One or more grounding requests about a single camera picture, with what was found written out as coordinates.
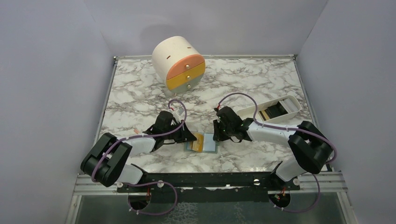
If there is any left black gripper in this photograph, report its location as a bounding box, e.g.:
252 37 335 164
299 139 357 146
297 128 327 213
163 119 197 143

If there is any green card holder wallet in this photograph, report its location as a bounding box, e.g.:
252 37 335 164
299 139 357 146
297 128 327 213
185 133 218 154

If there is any white plastic tray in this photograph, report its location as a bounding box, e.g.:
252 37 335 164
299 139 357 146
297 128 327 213
256 95 302 123

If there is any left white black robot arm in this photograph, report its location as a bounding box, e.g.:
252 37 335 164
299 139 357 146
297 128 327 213
80 111 197 192

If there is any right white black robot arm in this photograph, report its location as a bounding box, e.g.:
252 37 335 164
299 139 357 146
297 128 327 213
213 106 334 190

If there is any round cream drawer cabinet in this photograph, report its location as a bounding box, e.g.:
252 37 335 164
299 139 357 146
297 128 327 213
151 36 206 95

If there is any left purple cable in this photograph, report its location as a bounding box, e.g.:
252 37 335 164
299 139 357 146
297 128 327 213
91 99 187 183

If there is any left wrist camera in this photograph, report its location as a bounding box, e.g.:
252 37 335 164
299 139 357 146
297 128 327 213
172 107 184 123

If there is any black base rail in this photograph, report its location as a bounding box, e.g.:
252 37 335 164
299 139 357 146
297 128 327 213
115 169 300 203

